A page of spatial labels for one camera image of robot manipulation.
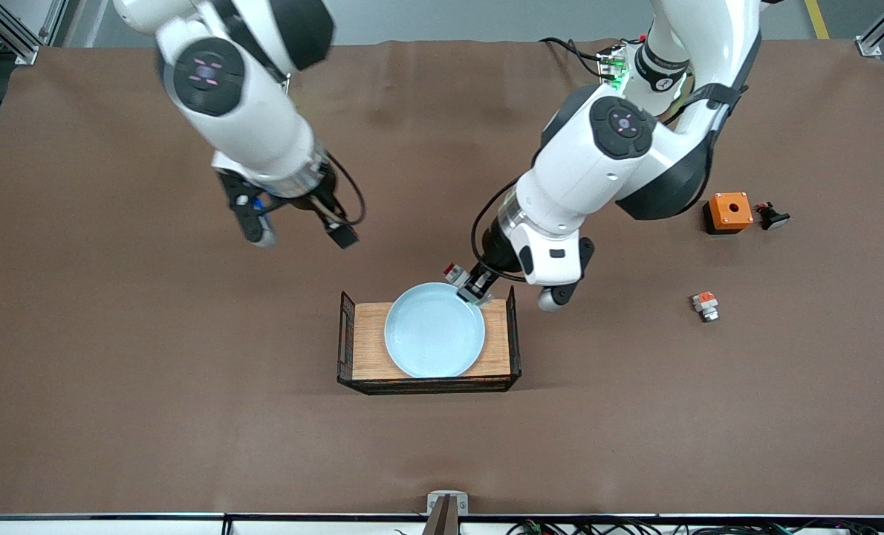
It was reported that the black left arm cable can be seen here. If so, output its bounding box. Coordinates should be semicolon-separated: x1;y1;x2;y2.
471;177;528;285

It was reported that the light blue plate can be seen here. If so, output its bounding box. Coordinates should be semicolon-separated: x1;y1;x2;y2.
384;282;487;379

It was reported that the black base power cable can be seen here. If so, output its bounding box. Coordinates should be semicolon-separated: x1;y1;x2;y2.
539;36;606;79

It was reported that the white table edge rail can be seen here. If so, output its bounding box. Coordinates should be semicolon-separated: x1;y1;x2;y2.
0;513;884;535

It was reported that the black cable bundle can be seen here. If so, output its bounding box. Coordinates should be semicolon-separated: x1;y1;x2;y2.
505;518;884;535

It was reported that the aluminium frame profile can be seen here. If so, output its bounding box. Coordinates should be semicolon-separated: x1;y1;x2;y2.
39;0;69;45

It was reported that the brown table cover mat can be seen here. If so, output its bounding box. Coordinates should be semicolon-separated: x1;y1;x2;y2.
0;37;884;519

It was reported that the brown camera pole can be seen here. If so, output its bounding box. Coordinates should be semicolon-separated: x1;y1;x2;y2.
421;496;461;535

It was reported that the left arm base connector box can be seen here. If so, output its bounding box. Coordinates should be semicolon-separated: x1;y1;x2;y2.
597;43;632;94

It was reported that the black mushroom button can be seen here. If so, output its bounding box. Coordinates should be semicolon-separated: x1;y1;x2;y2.
754;201;791;231

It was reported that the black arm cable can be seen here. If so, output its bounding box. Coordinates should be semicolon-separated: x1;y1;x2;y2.
471;177;528;285
264;152;367;227

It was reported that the yellow floor tape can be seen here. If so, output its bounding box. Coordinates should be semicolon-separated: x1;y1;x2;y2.
805;0;833;39

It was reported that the orange button enclosure box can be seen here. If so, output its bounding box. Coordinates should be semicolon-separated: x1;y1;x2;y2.
702;192;754;236

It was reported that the wooden tray with wire sides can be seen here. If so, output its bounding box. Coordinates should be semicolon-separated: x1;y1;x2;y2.
337;285;523;395

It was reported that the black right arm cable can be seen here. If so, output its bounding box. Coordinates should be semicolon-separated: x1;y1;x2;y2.
264;152;367;227

